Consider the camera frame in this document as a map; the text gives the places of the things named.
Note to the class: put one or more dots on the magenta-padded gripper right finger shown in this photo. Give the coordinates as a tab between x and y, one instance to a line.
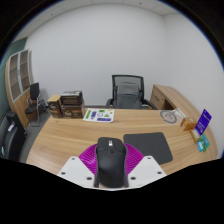
146	170

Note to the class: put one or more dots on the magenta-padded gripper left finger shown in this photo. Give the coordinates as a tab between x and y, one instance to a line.
76	170

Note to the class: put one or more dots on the black computer mouse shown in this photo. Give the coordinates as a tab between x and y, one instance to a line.
111	163

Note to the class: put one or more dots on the dark grey mouse pad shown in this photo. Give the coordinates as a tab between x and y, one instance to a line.
150	144

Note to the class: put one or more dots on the small tan box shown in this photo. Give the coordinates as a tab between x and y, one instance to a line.
195	136

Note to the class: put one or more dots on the small orange box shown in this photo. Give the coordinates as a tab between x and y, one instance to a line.
188	124

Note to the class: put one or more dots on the teal card packs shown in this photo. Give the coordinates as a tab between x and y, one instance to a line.
203	143

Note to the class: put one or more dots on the tall brown cardboard box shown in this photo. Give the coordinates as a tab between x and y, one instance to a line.
55	106

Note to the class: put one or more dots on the black cardboard box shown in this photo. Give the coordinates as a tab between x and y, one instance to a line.
71	97

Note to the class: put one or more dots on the black leather office chair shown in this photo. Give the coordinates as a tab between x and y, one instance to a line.
11	136

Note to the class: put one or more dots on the purple card package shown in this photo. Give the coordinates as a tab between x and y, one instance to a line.
203	121

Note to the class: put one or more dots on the grey backpack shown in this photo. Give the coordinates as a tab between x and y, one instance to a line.
128	96

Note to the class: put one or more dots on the wooden side desk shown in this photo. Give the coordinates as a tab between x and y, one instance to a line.
166	95

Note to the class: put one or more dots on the small black visitor chair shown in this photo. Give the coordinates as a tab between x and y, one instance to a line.
34	91

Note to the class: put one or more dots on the wooden glass-door shelf unit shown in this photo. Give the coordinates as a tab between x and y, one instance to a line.
15	100

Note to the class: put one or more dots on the black mesh office chair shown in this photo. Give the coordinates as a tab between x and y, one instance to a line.
113	80

